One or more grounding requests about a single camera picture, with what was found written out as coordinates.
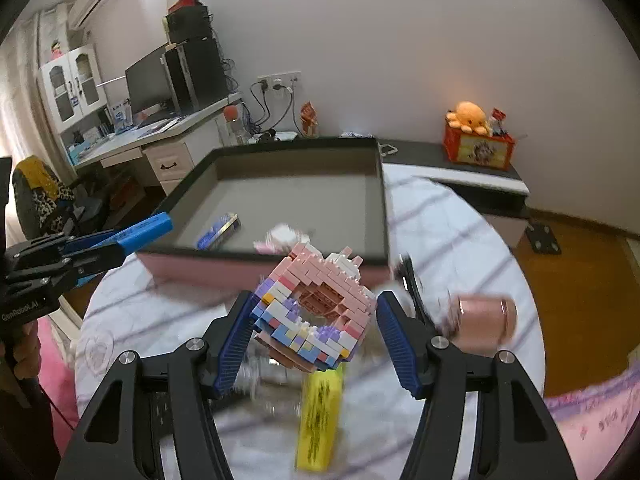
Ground pink hair ties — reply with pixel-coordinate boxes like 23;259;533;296
252;242;377;373

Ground white striped tablecloth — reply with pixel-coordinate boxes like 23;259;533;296
75;162;546;480

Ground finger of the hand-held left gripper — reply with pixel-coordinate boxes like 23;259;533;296
62;246;127;290
65;212;174;257

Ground black speaker box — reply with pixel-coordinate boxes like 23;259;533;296
164;5;214;44

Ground office chair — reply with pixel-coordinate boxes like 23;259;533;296
11;155;108;241

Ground small items in crate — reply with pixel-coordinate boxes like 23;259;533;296
487;107;512;137

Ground white wall socket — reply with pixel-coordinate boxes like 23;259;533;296
257;72;302;94

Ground pink floor mat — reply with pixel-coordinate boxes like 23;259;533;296
37;317;82;456

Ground pink blanket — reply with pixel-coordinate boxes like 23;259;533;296
542;367;637;480

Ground pink and white small toy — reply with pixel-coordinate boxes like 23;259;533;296
253;224;313;256

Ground clear plastic item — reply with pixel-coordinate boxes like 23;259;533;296
235;357;311;413

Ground black computer tower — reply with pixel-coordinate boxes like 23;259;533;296
162;37;229;112

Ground papers on desk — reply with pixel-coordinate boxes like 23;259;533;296
107;102;190;137

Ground black computer monitor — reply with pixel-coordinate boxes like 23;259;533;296
125;45;173;113

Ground red snack bag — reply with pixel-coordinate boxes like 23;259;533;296
299;101;321;137

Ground yellow highlighter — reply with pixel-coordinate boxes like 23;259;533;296
295;362;346;473

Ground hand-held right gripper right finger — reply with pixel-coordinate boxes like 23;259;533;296
375;290;578;480

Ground red-capped clear bottle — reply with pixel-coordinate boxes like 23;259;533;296
223;105;248;147

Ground thin black cable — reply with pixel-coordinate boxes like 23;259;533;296
44;387;77;432

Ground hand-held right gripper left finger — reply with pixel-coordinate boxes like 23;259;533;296
55;292;258;480

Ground pink cylindrical container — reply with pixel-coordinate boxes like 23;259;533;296
440;296;518;346

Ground blue rectangular item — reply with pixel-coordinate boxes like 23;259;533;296
197;213;241;250

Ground white glass-door cabinet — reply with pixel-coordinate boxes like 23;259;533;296
39;42;108;136

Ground red printed crate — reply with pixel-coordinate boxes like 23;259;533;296
444;122;517;171

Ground orange octopus plush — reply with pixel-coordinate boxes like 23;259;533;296
446;101;493;135

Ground black clip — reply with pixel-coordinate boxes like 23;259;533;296
395;255;441;332

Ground black power cables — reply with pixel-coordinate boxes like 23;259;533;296
247;82;297;136

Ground pink storage box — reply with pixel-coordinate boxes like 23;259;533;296
137;136;392;291

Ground person's left hand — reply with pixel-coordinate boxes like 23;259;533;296
9;319;42;388

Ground black floor bracket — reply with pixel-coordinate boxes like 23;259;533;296
524;220;564;255

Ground white desk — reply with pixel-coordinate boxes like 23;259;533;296
67;92;244;197

